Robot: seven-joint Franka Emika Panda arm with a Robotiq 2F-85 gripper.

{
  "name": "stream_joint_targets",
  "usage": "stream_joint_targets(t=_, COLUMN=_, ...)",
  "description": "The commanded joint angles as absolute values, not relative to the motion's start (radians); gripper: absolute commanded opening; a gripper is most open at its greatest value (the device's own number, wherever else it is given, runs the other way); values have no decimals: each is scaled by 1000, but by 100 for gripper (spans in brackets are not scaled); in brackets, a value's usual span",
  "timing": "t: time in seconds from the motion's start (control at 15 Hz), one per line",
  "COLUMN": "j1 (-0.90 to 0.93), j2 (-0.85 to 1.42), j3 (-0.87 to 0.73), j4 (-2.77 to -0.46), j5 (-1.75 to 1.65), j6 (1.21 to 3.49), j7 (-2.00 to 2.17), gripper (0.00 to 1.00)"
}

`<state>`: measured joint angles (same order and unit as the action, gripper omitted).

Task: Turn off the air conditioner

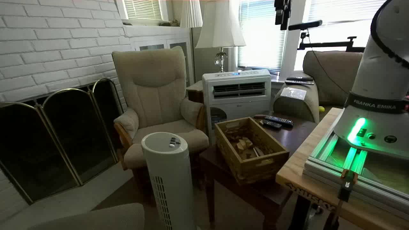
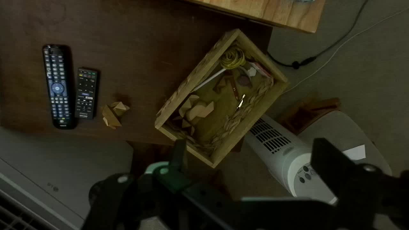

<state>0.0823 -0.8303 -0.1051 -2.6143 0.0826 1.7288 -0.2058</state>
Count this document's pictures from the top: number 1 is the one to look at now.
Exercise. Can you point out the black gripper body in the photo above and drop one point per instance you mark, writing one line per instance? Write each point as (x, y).
(282, 5)

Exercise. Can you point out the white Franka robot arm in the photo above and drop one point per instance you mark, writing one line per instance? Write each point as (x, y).
(383, 64)

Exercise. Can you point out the white portable air conditioner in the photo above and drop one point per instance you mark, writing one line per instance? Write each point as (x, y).
(234, 106)

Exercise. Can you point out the large bright window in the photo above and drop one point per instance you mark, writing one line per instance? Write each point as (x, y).
(263, 38)

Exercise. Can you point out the table lamp white shade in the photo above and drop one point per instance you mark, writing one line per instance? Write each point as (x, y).
(218, 29)

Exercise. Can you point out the tan sofa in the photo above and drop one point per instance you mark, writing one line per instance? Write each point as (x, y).
(332, 71)

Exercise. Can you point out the white paper sheet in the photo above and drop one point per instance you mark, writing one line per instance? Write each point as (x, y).
(292, 93)

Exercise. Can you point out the yellow tennis ball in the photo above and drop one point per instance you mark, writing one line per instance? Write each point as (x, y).
(320, 108)

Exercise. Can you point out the black remote control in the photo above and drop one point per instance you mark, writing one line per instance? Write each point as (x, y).
(269, 124)
(278, 120)

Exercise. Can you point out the dark wooden side table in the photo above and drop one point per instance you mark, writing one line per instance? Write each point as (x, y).
(295, 135)

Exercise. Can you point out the small window with blinds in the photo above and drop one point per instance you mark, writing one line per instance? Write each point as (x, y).
(142, 9)

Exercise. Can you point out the beige upholstered armchair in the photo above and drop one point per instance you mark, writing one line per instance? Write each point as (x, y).
(153, 89)

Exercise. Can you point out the light wooden robot table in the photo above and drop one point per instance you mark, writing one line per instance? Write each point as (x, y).
(304, 163)

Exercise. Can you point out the wooden crate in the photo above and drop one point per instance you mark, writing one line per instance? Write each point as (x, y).
(255, 167)

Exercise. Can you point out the metal robot mounting plate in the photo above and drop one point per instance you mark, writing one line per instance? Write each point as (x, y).
(383, 174)

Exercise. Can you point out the black camera on arm stand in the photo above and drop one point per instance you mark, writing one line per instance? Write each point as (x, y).
(304, 25)

